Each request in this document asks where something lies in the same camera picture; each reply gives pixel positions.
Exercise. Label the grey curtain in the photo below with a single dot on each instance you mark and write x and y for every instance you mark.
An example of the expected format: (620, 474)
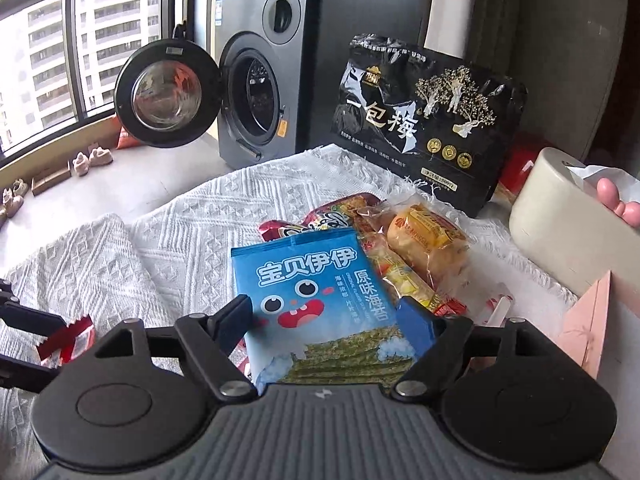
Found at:
(540, 50)

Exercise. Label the small beige figurine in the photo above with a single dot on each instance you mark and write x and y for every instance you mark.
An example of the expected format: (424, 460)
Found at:
(101, 153)
(12, 201)
(81, 164)

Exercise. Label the brown lollipop in clear wrapper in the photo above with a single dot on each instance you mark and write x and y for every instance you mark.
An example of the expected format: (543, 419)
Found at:
(492, 307)

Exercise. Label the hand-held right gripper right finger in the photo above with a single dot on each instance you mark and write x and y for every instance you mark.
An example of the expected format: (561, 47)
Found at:
(425, 327)

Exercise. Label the white textured cloth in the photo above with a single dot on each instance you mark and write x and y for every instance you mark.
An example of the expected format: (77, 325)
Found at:
(175, 230)

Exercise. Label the window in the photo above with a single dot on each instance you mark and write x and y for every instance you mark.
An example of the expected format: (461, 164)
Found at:
(75, 35)

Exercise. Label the yellow bread packet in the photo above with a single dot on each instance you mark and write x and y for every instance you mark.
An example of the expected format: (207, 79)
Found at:
(430, 240)

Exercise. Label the red spicy snack packet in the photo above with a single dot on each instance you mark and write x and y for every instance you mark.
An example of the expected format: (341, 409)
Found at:
(320, 217)

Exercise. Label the grey washing machine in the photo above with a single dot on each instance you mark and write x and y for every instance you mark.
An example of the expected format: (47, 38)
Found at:
(260, 70)

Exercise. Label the pink cardboard box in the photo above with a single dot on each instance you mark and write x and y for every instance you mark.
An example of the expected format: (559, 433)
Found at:
(597, 330)

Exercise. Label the red white candy wrapper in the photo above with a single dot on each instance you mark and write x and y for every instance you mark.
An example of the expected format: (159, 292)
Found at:
(70, 340)

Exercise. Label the pink rounded toy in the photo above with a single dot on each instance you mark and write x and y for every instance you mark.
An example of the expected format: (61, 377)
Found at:
(617, 199)

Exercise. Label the beige tissue box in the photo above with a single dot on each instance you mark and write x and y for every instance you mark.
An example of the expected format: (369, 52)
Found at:
(560, 215)

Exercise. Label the brown wooden block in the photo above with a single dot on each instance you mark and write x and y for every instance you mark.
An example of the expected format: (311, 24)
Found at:
(50, 178)

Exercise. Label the green red sausage stick packet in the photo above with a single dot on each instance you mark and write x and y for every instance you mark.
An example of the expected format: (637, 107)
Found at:
(400, 272)

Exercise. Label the blue seaweed snack packet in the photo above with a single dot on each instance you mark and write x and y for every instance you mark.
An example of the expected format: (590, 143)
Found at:
(310, 300)

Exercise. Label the red bag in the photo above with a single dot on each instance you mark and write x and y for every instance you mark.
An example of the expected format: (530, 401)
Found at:
(522, 162)

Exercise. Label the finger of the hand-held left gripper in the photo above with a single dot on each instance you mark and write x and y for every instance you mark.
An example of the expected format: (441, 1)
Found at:
(30, 322)
(22, 375)

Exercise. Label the large black snack bag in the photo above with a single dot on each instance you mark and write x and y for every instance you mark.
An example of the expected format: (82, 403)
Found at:
(425, 120)

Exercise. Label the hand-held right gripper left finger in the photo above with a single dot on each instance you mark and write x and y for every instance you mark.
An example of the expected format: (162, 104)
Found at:
(239, 312)

